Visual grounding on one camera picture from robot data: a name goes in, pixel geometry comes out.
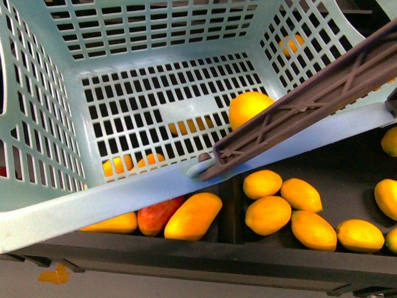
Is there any yellow lemon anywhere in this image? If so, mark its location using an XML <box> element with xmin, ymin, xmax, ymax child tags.
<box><xmin>229</xmin><ymin>91</ymin><xmax>275</xmax><ymax>130</ymax></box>

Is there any light blue plastic basket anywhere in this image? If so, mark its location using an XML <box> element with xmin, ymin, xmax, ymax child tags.
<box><xmin>1</xmin><ymin>1</ymin><xmax>396</xmax><ymax>254</ymax></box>

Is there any brown basket handle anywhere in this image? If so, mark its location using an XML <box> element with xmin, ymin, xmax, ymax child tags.
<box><xmin>199</xmin><ymin>20</ymin><xmax>396</xmax><ymax>181</ymax></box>

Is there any yellow mango on shelf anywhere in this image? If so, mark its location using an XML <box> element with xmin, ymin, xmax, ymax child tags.
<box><xmin>164</xmin><ymin>192</ymin><xmax>223</xmax><ymax>241</ymax></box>

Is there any red yellow mango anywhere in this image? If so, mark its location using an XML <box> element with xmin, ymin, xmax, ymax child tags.
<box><xmin>137</xmin><ymin>196</ymin><xmax>185</xmax><ymax>237</ymax></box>

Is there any yellow mango under basket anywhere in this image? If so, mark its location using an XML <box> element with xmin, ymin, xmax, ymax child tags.
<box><xmin>79</xmin><ymin>212</ymin><xmax>138</xmax><ymax>235</ymax></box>

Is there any black fruit shelf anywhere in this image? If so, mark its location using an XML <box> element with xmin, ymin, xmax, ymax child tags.
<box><xmin>1</xmin><ymin>128</ymin><xmax>396</xmax><ymax>297</ymax></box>

